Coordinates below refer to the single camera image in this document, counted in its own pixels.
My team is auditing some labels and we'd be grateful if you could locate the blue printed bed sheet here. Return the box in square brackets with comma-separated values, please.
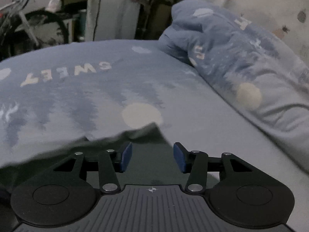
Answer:
[1, 40, 308, 231]

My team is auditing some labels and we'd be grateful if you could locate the blue printed duvet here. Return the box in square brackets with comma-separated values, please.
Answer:
[159, 0, 308, 171]

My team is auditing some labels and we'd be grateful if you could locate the fruit print white curtain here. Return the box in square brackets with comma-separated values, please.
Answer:
[206, 0, 308, 62]

